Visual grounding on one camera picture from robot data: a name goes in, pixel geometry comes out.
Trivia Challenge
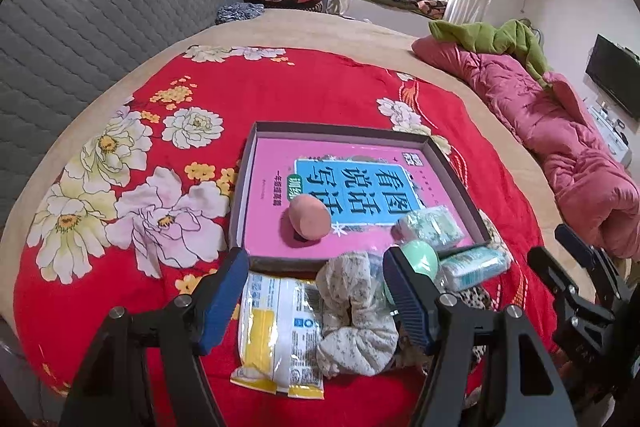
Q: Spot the shallow grey box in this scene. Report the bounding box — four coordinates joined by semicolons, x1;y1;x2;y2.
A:
229;122;493;273

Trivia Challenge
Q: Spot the pink book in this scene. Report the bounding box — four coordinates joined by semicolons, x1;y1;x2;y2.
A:
243;138;473;260

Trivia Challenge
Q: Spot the blue patterned cloth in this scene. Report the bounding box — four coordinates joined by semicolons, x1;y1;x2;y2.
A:
216;3;265;26

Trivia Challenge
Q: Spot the black television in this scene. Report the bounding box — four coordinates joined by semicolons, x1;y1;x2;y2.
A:
585;34;640;120

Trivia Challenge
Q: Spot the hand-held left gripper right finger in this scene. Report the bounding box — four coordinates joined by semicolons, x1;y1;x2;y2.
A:
382;247;571;427

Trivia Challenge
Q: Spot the white television cabinet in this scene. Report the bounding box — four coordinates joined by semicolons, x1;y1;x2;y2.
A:
590;104;631;168

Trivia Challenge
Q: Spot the peach makeup sponge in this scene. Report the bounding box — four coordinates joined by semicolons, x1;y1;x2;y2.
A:
288;196;332;242

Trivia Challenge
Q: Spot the green blanket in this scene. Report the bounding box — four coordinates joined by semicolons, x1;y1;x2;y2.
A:
429;19;553;80

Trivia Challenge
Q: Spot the grey quilted headboard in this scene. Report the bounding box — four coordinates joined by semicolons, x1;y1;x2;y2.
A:
0;0;246;228

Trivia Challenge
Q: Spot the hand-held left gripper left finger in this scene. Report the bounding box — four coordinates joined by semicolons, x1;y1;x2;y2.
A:
59;247;251;427

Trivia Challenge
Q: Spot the green tissue pack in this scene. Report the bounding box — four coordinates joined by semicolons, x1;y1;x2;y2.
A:
440;244;512;292
391;205;466;250

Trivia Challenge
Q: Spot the yellow and white packet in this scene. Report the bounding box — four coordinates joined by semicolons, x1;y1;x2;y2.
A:
230;272;326;400

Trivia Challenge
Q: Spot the cream floral scrunchie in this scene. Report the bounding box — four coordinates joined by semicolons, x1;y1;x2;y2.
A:
315;252;401;378

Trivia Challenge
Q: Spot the pink quilt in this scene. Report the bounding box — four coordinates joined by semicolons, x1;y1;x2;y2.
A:
412;36;640;260

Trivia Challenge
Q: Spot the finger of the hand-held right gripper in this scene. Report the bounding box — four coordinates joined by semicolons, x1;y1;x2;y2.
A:
555;223;628;295
527;246;616;333

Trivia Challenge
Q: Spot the mint green makeup sponge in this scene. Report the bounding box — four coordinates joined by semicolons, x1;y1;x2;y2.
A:
385;240;441;305

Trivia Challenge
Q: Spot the red floral blanket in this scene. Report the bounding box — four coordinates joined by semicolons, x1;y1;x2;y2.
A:
12;46;558;427

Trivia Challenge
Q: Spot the leopard print scrunchie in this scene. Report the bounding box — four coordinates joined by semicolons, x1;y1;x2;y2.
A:
447;284;495;365

